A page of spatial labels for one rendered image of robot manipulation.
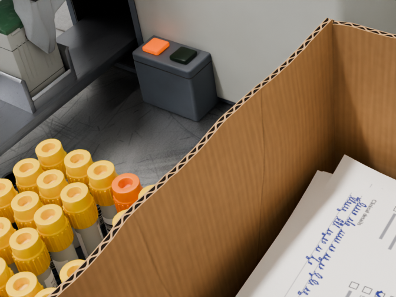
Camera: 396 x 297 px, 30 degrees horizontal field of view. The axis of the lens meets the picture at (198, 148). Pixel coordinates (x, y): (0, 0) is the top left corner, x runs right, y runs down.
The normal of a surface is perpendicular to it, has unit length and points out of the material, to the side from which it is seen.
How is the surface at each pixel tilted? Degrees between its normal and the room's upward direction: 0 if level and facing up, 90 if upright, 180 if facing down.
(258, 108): 84
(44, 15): 100
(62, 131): 0
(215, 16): 90
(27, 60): 90
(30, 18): 90
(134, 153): 0
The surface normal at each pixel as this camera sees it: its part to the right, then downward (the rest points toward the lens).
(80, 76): -0.14, -0.74
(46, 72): 0.79, 0.32
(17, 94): -0.60, 0.59
